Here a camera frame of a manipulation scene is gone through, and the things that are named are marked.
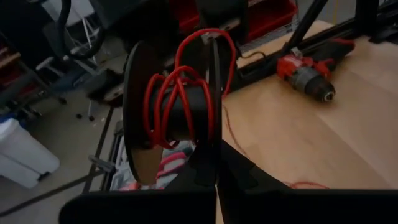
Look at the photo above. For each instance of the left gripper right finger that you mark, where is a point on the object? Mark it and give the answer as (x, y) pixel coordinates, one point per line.
(239, 174)

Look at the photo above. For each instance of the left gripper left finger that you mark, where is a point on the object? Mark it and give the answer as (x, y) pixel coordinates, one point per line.
(205, 168)

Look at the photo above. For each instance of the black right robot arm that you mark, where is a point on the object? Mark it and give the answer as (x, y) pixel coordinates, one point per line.
(146, 18)

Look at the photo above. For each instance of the office chair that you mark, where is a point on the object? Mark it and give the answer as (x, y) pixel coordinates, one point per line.
(102, 87)

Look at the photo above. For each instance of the red storage bin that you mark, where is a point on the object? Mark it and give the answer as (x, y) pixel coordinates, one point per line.
(273, 15)

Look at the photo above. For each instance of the white plastic container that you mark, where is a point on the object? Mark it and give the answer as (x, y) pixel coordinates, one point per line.
(25, 155)

